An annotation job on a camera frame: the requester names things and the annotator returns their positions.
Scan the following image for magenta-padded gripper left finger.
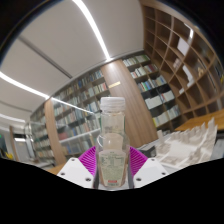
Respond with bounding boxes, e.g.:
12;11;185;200
56;145;99;189

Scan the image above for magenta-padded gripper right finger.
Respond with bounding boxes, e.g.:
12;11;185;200
126;146;169;190

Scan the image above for clear plastic bottle white cap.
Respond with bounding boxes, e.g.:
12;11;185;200
95;96;131;191

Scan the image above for white city block model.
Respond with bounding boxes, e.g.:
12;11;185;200
146;117;220;168

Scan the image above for curved wooden bench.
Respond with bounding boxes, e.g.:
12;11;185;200
174;109;224;133

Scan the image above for tall wooden bookshelf with books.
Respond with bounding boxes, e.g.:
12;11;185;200
29;53;184;162

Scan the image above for wooden cubby shelf unit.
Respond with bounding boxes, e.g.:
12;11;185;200
139;0;224;122

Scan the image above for ceiling light strips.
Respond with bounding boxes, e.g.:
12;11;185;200
0;0;113;125

